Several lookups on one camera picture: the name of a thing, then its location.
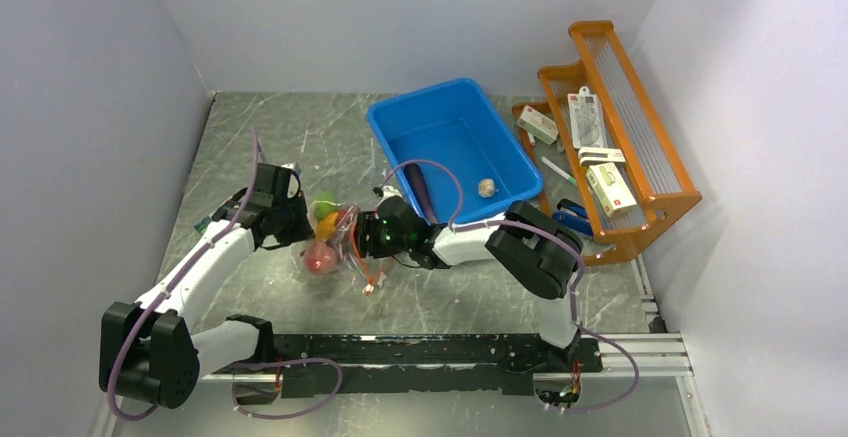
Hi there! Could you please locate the blue plastic bin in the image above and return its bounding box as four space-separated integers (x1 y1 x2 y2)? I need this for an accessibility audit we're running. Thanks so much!
366 78 544 225

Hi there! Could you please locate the white green pen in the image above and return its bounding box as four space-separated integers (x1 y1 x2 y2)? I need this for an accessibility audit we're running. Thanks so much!
540 156 577 185

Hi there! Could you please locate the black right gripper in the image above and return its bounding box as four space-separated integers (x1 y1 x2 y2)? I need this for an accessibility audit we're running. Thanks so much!
344 212 412 260

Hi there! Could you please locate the blue stapler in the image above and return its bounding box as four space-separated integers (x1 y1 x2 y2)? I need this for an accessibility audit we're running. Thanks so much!
552 198 594 237

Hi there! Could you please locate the orange wooden rack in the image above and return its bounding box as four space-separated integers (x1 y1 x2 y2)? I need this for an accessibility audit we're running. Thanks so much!
529 20 702 265

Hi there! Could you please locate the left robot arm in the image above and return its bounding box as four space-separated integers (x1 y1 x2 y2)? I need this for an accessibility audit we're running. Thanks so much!
98 163 314 409

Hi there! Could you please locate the purple fake eggplant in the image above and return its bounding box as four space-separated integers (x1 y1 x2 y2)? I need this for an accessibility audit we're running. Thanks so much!
403 163 439 224

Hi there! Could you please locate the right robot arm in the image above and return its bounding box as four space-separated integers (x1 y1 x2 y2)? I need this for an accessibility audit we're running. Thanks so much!
352 196 585 371

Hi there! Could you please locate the white green small box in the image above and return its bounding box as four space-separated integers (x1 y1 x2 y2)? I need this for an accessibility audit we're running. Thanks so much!
516 105 559 145

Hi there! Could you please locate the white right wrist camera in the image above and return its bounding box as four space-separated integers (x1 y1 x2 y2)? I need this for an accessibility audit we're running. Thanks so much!
372 185 403 201

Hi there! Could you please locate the clear zip bag red seal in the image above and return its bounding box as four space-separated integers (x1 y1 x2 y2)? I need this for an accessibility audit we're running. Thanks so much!
300 201 393 296

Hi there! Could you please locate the marker pen pack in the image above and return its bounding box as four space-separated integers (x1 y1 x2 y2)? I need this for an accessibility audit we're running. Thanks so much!
194 216 215 235

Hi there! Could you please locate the black aluminium base frame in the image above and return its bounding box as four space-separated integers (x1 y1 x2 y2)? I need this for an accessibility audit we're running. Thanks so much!
109 331 694 399

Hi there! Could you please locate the orange fake carrot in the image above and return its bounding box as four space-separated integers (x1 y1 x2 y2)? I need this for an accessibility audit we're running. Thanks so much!
315 211 342 242

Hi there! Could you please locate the white flat box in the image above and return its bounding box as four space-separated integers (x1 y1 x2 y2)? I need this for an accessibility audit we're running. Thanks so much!
577 147 626 167

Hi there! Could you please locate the clear blister pack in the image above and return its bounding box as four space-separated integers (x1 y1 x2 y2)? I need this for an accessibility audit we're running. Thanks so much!
567 86 607 149

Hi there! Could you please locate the pink fake peach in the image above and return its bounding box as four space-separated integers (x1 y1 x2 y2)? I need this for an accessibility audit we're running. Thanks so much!
302 241 339 275

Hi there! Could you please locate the white red large box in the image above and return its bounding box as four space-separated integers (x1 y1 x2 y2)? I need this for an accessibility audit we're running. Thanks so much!
586 162 637 217

